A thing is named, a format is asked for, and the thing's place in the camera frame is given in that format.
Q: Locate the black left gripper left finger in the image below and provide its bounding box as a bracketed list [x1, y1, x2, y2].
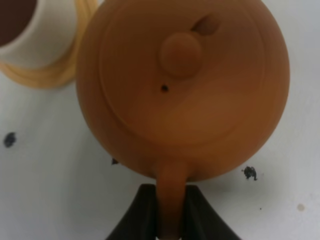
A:
[106, 184, 157, 240]

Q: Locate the near white teacup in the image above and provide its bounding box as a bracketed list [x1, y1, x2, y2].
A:
[0, 0, 78, 69]

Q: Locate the brown clay teapot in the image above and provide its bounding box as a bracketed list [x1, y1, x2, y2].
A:
[76, 0, 290, 240]

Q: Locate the near orange coaster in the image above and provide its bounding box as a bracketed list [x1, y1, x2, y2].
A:
[0, 0, 98, 89]

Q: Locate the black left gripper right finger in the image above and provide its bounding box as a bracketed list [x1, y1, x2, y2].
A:
[183, 185, 241, 240]

